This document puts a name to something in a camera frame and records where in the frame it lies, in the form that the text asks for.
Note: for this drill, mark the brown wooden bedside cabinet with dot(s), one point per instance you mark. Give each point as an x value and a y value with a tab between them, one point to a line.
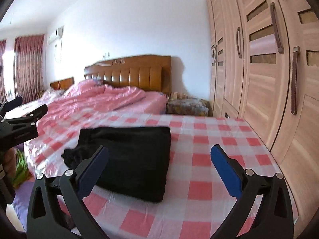
62	82

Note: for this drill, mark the red checked bed sheet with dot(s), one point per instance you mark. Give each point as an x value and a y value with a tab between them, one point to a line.
199	142

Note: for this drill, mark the floral covered nightstand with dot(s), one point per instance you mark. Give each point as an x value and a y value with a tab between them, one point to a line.
187	107

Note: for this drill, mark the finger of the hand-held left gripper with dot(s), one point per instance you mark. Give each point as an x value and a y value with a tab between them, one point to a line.
30	115
12	104

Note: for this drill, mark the white air conditioner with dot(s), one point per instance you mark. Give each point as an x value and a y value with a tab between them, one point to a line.
56	36

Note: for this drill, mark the pink quilt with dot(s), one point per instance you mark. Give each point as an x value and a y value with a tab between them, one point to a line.
99	97

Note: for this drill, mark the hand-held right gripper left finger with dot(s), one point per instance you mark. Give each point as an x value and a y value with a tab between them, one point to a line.
93	173

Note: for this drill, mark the small boxes on nightstand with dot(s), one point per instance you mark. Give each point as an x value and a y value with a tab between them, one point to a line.
179	95

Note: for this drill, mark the black pants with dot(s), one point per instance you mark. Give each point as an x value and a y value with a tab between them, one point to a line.
134	154

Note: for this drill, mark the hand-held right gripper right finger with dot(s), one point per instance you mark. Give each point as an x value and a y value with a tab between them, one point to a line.
225	171

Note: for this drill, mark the light wooden wardrobe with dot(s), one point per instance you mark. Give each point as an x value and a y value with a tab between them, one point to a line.
261	92

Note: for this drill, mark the purple printed mattress side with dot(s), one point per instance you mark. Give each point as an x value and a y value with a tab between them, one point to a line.
21	204

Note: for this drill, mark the brown wooden headboard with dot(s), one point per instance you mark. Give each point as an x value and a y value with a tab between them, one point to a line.
129	77

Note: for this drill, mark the dark red patterned curtain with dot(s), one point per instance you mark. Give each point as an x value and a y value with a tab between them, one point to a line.
3	72
28	67

